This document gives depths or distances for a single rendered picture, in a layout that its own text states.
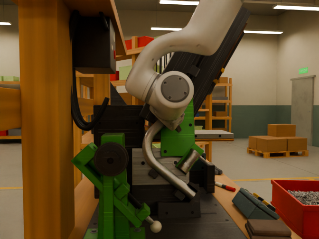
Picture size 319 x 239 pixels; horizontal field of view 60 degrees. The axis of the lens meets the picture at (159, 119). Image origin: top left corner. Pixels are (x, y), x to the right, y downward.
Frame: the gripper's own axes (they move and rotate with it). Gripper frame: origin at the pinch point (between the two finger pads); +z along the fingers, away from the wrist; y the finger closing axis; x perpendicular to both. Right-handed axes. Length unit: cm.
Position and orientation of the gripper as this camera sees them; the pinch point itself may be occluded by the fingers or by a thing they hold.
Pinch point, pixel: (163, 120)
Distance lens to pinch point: 89.1
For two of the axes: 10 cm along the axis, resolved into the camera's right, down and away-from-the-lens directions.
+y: -7.2, -6.9, 1.0
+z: -0.6, 2.1, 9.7
